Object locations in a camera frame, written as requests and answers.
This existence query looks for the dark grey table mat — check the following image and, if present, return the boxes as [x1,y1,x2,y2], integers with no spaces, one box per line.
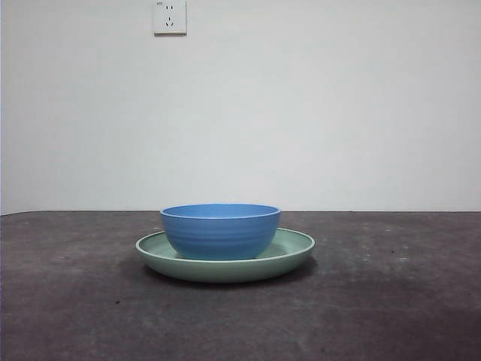
[0,209,481,361]

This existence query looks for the white wall socket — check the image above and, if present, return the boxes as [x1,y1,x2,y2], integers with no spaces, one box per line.
[153,0,188,37]

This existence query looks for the blue ribbed bowl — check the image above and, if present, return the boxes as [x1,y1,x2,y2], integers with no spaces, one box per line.
[159,203,283,260]

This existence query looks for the pale green plate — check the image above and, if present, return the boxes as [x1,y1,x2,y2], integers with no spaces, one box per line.
[135,227,316,284]

